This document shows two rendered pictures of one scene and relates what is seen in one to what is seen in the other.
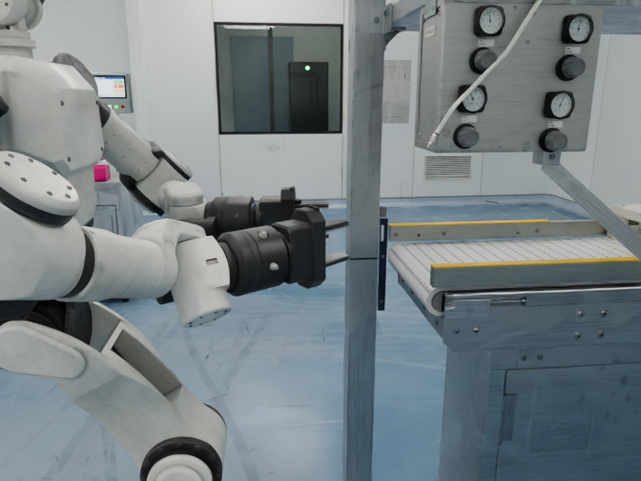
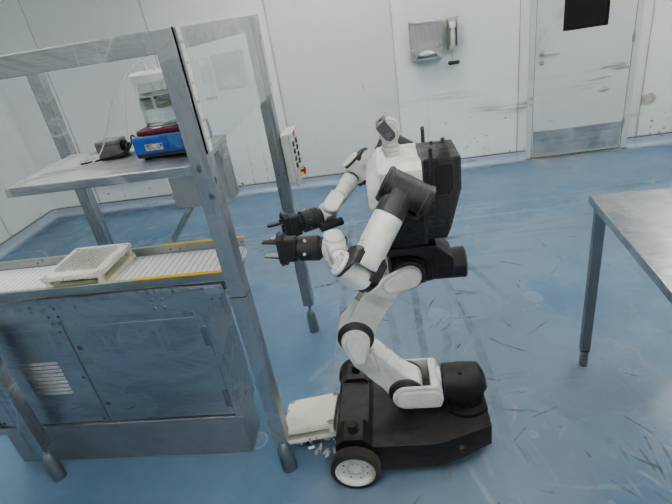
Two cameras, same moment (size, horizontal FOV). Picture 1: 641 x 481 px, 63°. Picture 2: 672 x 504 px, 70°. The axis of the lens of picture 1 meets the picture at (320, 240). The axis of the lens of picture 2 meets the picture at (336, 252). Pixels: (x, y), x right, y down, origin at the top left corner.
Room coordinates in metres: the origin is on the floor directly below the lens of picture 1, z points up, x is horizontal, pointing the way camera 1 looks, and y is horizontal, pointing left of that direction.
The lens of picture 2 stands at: (2.36, 0.63, 1.74)
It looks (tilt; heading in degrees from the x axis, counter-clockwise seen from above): 27 degrees down; 195
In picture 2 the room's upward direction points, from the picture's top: 10 degrees counter-clockwise
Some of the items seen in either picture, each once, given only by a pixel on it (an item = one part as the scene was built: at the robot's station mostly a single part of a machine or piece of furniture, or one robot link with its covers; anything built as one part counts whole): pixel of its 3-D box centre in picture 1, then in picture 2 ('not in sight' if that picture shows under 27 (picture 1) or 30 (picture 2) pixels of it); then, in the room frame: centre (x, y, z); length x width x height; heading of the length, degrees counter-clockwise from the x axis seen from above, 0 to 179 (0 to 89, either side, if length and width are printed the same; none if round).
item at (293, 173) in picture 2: not in sight; (291, 155); (0.04, -0.14, 1.08); 0.17 x 0.06 x 0.26; 7
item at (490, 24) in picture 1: (489, 20); not in sight; (0.72, -0.22, 1.32); 0.04 x 0.01 x 0.04; 97
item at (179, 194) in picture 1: (184, 209); (335, 248); (0.98, 0.26, 1.02); 0.13 x 0.07 x 0.09; 22
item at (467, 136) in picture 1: (468, 132); not in sight; (0.71, -0.20, 1.18); 0.03 x 0.02 x 0.04; 97
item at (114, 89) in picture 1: (113, 123); not in sight; (3.44, 1.32, 1.07); 0.23 x 0.10 x 0.62; 97
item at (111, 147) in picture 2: not in sight; (114, 147); (0.88, -0.50, 1.41); 0.12 x 0.07 x 0.06; 97
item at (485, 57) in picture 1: (485, 55); not in sight; (0.71, -0.21, 1.28); 0.03 x 0.02 x 0.04; 97
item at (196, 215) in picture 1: (199, 226); (328, 248); (0.93, 0.22, 1.00); 0.11 x 0.11 x 0.11; 89
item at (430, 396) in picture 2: not in sight; (416, 382); (0.82, 0.47, 0.28); 0.21 x 0.20 x 0.13; 97
